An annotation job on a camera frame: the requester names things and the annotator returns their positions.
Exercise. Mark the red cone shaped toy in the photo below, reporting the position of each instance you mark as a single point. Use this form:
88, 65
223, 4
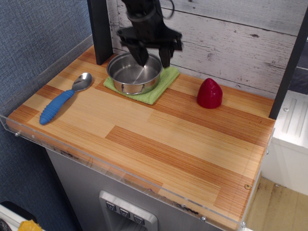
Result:
210, 94

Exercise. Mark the black vertical post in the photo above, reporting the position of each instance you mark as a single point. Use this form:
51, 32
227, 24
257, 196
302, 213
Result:
100, 28
290, 68

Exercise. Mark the grey toy fridge cabinet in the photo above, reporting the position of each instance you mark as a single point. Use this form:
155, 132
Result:
82, 186

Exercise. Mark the blue handled metal spoon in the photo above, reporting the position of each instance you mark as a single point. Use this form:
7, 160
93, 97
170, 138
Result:
81, 83

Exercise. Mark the yellow object at corner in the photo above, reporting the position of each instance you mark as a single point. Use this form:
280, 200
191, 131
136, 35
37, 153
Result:
29, 225

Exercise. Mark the green folded cloth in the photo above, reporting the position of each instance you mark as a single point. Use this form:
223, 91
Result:
168, 75

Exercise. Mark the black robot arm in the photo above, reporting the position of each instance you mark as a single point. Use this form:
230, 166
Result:
141, 8

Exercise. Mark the black right vertical post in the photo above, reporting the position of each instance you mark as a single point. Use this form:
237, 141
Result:
290, 68

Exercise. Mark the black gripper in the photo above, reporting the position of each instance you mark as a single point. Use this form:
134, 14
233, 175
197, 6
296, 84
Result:
150, 32

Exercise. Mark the black left vertical post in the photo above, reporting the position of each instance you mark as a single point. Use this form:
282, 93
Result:
100, 28

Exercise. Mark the white ridged side counter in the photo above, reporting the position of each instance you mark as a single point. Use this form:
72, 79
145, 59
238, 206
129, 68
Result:
286, 158

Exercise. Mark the stainless steel pan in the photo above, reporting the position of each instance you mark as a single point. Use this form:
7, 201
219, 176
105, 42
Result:
130, 78

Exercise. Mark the silver dispenser button panel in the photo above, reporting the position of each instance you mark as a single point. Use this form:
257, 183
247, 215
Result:
121, 215

